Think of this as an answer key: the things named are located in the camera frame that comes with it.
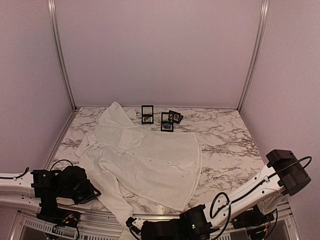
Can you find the right aluminium corner post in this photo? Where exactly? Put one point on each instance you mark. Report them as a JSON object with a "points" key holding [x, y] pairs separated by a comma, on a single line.
{"points": [[261, 29]]}

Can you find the aluminium front rail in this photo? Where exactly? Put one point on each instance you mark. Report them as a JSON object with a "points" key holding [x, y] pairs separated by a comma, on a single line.
{"points": [[94, 225]]}

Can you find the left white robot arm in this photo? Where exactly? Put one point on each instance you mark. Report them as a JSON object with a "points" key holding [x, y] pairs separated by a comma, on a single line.
{"points": [[19, 185]]}

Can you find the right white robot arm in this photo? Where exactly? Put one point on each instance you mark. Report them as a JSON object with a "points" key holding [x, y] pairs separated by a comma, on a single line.
{"points": [[282, 175]]}

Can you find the black display frame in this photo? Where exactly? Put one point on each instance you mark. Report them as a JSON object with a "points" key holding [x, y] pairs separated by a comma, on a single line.
{"points": [[165, 117], [172, 114], [147, 109]]}

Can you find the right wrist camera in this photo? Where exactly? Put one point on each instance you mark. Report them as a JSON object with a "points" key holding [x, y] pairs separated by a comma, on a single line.
{"points": [[135, 225]]}

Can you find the black display frame middle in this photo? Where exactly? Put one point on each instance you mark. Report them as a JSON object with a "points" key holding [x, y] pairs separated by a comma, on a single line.
{"points": [[165, 117]]}

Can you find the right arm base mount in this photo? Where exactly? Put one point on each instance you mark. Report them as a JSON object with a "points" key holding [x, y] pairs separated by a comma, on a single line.
{"points": [[251, 218]]}

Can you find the left aluminium corner post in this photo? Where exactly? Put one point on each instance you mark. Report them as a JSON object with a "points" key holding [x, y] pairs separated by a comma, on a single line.
{"points": [[60, 55]]}

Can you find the aluminium corner post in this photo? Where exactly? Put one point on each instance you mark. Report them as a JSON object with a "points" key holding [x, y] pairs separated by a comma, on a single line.
{"points": [[60, 55], [261, 29]]}

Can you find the black display frame left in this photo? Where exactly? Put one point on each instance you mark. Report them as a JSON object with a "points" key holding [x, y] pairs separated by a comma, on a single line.
{"points": [[147, 109]]}

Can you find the black display frame right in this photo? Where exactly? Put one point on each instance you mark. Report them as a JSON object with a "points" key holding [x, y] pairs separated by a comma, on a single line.
{"points": [[172, 114]]}

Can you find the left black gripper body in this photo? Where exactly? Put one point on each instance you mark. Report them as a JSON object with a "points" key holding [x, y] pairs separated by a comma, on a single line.
{"points": [[88, 190]]}

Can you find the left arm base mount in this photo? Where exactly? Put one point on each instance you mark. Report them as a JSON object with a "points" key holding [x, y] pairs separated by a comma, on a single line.
{"points": [[50, 212]]}

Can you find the white button shirt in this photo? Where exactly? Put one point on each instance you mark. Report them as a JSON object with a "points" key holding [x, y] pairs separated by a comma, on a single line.
{"points": [[161, 167]]}

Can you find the green round brooch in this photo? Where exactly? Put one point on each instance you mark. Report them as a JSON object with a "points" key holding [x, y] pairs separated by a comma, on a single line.
{"points": [[147, 117]]}

